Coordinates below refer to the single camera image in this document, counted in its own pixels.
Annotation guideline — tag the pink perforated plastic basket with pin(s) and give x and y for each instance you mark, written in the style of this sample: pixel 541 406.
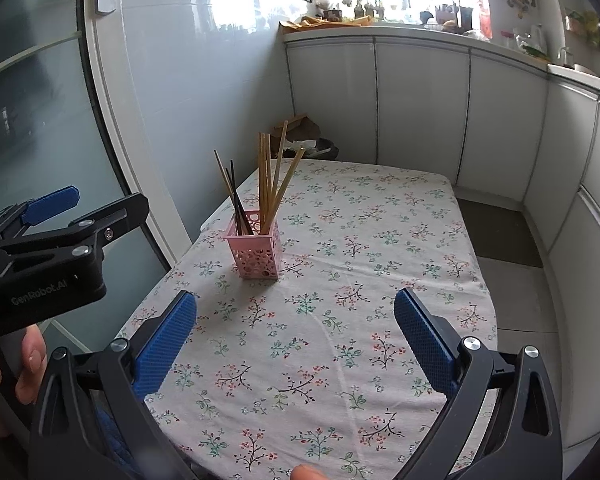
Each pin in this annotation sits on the pink perforated plastic basket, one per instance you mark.
pixel 255 260

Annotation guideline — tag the person's left hand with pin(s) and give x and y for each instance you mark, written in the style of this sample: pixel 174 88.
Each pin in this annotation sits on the person's left hand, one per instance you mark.
pixel 32 360

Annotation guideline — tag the bundle of chopsticks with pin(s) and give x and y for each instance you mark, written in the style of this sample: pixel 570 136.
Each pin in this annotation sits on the bundle of chopsticks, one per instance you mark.
pixel 225 180

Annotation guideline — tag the thin wooden chopstick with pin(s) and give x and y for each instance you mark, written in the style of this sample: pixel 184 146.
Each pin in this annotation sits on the thin wooden chopstick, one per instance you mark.
pixel 261 180

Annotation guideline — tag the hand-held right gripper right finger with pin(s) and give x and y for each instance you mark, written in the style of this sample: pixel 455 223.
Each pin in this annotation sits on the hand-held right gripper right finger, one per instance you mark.
pixel 425 335

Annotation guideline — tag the brown floor mat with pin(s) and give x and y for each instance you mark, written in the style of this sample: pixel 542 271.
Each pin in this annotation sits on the brown floor mat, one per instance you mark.
pixel 500 230

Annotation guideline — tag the bunch of wooden chopsticks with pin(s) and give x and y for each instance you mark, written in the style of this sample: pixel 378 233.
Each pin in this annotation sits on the bunch of wooden chopsticks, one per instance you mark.
pixel 267 185

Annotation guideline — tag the dark cup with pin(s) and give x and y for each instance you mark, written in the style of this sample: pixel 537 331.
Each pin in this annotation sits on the dark cup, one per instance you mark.
pixel 465 17

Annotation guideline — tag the black chopstick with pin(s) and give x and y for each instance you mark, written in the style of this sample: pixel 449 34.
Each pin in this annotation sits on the black chopstick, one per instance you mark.
pixel 233 200
pixel 241 195

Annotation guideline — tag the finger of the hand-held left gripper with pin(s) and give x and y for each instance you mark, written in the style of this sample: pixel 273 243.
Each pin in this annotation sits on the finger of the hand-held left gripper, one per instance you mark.
pixel 120 212
pixel 50 205

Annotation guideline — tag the row of small figurines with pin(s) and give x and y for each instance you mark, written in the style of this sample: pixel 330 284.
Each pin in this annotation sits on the row of small figurines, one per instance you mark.
pixel 367 7

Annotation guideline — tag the cardboard box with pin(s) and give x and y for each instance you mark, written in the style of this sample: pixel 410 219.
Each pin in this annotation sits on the cardboard box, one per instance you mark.
pixel 305 125

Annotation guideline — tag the person's right hand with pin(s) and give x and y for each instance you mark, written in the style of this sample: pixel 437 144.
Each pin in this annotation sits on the person's right hand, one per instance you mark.
pixel 307 474

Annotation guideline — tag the green vegetables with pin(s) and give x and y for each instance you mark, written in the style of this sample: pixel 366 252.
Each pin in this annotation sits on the green vegetables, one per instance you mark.
pixel 535 51

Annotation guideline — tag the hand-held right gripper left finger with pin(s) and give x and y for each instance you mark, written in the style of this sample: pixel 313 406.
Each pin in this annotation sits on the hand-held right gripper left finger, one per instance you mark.
pixel 165 340

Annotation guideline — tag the floral tablecloth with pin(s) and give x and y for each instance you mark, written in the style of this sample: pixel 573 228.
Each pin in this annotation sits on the floral tablecloth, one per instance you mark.
pixel 330 260

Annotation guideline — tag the white plastic bag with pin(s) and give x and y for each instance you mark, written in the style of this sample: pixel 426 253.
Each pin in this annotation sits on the white plastic bag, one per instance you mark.
pixel 324 0

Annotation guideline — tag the white framed glass door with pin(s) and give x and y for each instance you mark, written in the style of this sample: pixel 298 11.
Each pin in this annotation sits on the white framed glass door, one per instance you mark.
pixel 45 110

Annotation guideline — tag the red packet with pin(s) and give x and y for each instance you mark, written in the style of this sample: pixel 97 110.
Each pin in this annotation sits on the red packet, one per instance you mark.
pixel 485 17

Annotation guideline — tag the blue knitted cloth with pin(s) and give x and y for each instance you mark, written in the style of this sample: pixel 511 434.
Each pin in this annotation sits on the blue knitted cloth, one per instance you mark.
pixel 112 435

